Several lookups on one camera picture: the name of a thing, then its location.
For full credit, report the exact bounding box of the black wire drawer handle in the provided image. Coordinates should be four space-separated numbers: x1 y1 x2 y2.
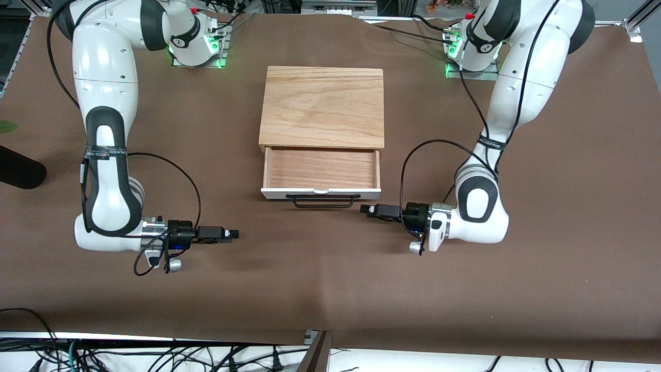
286 193 361 209

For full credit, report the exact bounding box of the white-fronted wooden drawer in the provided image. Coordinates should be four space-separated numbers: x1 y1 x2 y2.
260 146 383 201

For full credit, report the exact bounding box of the wooden drawer cabinet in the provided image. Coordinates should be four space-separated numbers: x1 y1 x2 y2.
258 66 386 154

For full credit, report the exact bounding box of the brown paper table cover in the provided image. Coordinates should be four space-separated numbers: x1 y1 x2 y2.
0 5 661 363

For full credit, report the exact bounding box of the black rounded object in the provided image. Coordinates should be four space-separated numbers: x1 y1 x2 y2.
0 145 48 190

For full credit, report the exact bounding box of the grey metal box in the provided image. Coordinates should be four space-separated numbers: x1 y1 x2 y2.
301 0 379 17

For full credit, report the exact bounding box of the aluminium corner profile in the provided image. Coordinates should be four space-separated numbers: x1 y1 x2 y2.
623 0 661 43

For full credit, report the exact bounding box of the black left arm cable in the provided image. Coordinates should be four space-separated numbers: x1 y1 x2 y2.
399 0 562 229

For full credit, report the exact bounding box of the dark angled post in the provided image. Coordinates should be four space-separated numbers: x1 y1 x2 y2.
296 329 334 372

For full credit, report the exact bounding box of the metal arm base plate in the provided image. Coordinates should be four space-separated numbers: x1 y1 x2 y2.
445 31 500 80
171 23 228 68

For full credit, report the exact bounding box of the black looped floor cable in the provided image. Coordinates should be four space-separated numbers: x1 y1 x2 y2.
0 308 57 346

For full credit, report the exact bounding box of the black base power cable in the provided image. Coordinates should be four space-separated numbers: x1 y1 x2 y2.
411 14 455 35
372 23 451 43

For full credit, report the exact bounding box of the black base signal cable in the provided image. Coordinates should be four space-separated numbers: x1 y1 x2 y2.
216 10 257 37

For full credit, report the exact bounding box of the aluminium frame rail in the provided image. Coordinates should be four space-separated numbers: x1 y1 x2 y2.
0 0 55 98

